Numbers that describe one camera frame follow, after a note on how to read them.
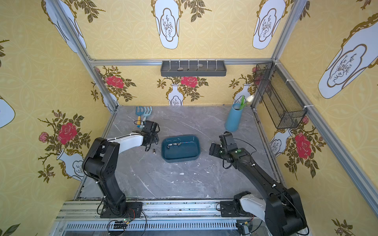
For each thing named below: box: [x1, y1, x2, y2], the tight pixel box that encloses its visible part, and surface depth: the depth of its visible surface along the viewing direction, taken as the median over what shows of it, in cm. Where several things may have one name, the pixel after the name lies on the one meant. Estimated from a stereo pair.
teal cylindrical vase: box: [224, 102, 244, 132], surface depth 99 cm
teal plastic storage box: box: [160, 134, 202, 163], surface depth 99 cm
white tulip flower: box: [239, 94, 255, 111], surface depth 85 cm
